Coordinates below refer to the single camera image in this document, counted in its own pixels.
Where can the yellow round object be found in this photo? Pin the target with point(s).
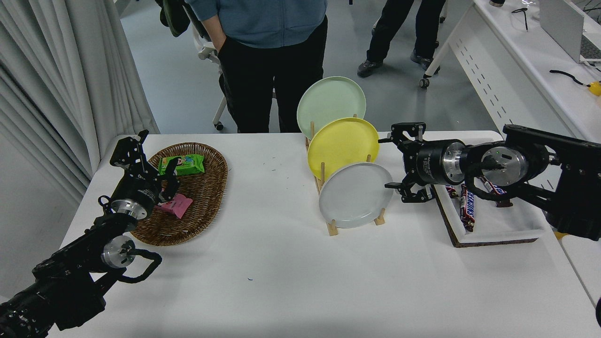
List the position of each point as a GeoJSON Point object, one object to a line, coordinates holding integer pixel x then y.
{"type": "Point", "coordinates": [595, 88]}

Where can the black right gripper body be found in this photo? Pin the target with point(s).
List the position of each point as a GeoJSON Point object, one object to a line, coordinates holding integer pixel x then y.
{"type": "Point", "coordinates": [429, 162]}

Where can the white curtain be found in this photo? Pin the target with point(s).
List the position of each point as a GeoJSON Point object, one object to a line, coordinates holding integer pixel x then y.
{"type": "Point", "coordinates": [61, 84]}

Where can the person in black trousers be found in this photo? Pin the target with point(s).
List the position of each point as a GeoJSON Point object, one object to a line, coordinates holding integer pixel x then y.
{"type": "Point", "coordinates": [399, 28]}

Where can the silver laptop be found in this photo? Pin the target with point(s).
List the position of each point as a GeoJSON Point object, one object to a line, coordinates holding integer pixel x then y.
{"type": "Point", "coordinates": [561, 23]}

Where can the brown wicker basket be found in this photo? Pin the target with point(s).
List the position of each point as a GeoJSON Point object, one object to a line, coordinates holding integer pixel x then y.
{"type": "Point", "coordinates": [202, 197]}

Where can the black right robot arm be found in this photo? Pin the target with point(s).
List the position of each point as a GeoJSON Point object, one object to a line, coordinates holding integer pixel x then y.
{"type": "Point", "coordinates": [563, 188]}

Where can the yellow plate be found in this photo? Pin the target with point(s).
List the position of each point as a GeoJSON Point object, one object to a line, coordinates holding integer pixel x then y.
{"type": "Point", "coordinates": [342, 143]}

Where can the white desk with perforated panel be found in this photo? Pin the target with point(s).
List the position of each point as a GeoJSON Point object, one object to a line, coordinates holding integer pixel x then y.
{"type": "Point", "coordinates": [526, 70]}

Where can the grey plate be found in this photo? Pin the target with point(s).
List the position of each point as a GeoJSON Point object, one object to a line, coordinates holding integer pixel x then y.
{"type": "Point", "coordinates": [354, 197]}

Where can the green snack packet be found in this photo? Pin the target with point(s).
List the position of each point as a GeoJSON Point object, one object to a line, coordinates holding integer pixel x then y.
{"type": "Point", "coordinates": [188, 163]}

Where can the dark green jacket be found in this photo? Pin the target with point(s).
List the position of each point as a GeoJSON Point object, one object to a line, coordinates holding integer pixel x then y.
{"type": "Point", "coordinates": [173, 16]}

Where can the white tray with cork base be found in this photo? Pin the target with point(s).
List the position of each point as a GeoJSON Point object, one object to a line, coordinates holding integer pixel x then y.
{"type": "Point", "coordinates": [497, 220]}

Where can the wooden plate rack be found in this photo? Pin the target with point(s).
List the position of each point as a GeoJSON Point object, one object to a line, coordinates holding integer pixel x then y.
{"type": "Point", "coordinates": [332, 228]}

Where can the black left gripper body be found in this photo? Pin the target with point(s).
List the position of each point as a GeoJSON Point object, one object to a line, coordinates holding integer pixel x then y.
{"type": "Point", "coordinates": [138, 190]}

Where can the person's right forearm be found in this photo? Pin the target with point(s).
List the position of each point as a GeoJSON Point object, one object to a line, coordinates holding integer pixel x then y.
{"type": "Point", "coordinates": [211, 23]}

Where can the person in blue top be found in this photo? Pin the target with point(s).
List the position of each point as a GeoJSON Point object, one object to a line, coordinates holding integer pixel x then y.
{"type": "Point", "coordinates": [272, 56]}

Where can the pink snack packet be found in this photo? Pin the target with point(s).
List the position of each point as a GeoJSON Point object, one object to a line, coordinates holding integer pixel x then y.
{"type": "Point", "coordinates": [181, 206]}

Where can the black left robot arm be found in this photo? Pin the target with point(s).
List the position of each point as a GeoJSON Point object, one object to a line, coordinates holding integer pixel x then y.
{"type": "Point", "coordinates": [61, 277]}

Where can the pale green plate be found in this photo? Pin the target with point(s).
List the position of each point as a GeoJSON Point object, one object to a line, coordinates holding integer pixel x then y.
{"type": "Point", "coordinates": [328, 101]}

